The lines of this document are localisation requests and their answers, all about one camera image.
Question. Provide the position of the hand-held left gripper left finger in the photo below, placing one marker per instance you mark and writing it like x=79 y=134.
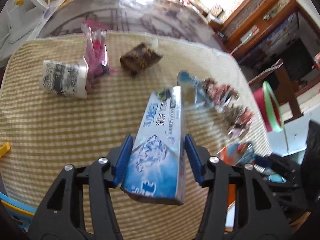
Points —
x=122 y=160

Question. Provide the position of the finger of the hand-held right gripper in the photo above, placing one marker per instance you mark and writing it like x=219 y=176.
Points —
x=270 y=161

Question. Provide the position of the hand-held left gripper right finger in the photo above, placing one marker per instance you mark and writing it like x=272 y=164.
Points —
x=193 y=160

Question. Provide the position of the blue toothpaste box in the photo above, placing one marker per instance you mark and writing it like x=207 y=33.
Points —
x=160 y=155

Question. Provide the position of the orange and blue plastic wrapper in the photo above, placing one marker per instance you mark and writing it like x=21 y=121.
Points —
x=236 y=153

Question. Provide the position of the colourful printed snack wrapper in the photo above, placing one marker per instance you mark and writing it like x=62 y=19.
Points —
x=238 y=121
x=221 y=92

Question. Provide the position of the red bin with green rim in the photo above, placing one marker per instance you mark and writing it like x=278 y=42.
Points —
x=261 y=105

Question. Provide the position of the white patterned paper cup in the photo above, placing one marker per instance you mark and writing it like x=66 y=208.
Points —
x=62 y=80

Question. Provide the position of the brown snack wrapper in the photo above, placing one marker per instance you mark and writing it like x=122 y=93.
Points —
x=140 y=58

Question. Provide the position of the pink plastic wrapper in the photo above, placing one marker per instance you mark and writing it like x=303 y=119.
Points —
x=96 y=50

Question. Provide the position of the green striped mat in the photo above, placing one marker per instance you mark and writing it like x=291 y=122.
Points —
x=75 y=130

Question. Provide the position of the dark wooden chair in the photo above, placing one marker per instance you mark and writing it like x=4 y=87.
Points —
x=285 y=80

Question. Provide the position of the yellow plastic clip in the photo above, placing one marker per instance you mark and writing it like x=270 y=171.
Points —
x=5 y=150

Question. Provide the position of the blue box with coloured clips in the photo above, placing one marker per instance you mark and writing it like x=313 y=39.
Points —
x=12 y=205

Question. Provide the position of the colourful printed curtain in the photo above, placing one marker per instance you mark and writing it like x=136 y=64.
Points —
x=275 y=40

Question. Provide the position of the grey patterned table cover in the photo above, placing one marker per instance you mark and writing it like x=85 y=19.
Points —
x=130 y=17

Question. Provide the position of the low television cabinet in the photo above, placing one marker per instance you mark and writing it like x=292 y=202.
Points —
x=200 y=2

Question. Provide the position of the yellow book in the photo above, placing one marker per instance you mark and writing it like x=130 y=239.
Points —
x=60 y=6

